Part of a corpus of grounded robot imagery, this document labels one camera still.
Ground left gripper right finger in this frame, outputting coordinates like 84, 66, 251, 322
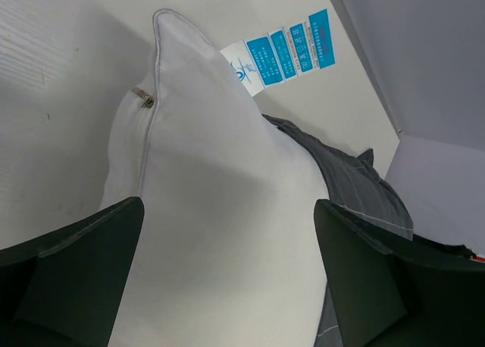
314, 200, 484, 346

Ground white pillow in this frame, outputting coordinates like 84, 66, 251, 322
102, 10, 328, 346

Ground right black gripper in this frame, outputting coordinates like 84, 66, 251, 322
412, 234, 484, 263

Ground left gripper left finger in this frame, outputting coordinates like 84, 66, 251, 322
1, 197, 145, 346

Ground dark grey checked pillowcase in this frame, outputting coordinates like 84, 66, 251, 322
261, 114, 415, 347

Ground blue white care label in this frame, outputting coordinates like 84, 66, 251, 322
221, 9, 335, 96

